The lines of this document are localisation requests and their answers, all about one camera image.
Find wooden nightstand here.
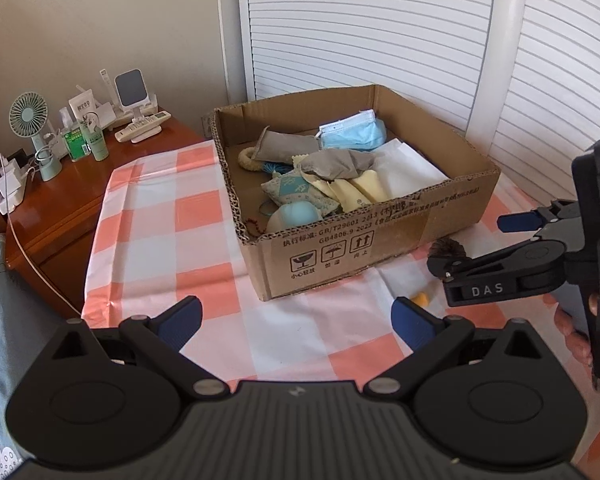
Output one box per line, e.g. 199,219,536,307
5,117,206,311

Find cream knitted ring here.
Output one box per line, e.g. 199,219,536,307
237,147,261,172

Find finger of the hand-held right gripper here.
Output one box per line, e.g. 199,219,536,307
426,237,581,308
497,199,581,233

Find green bottle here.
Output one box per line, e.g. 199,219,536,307
62,122,88,162

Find yellow cloth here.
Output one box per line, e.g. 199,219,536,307
292,152,396,213

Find grey fabric pouch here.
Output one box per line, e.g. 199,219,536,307
300,149,378,182
254,126,321,161

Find blue plush toy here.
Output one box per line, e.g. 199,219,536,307
266,201,321,233

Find white cable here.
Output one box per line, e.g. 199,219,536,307
5,210,83,317

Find green tube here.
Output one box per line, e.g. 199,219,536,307
87,120,110,162

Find white power strip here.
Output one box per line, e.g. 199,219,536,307
0,152,36,213

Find white phone stand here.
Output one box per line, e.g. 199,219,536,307
114,70,146,111

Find light blue bedding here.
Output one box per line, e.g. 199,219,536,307
0,234,88,480

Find white cloth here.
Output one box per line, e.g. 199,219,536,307
370,139,448,201

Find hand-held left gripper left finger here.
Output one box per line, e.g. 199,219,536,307
52,296,231,401

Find white remote control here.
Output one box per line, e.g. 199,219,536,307
115,111,171,142

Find brown cardboard box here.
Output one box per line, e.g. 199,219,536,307
211,84,502,302

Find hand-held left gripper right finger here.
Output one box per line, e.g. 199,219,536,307
362,297,551,401

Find person's right hand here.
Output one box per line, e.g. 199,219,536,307
555,305,595,371

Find green desk fan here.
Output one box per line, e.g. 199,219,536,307
8,91,63,182

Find patterned sachet with tassel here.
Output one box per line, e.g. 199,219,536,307
261,172,341,221

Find white tube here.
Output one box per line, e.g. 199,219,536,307
69,87,97,121

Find brown scrunchie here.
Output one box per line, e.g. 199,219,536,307
427,239,468,261

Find blue face mask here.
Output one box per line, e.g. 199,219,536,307
316,109,387,152

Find white louvred wardrobe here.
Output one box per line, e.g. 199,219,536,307
236,0,600,221

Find orange white checked tablecloth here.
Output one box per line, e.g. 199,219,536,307
81,139,600,480

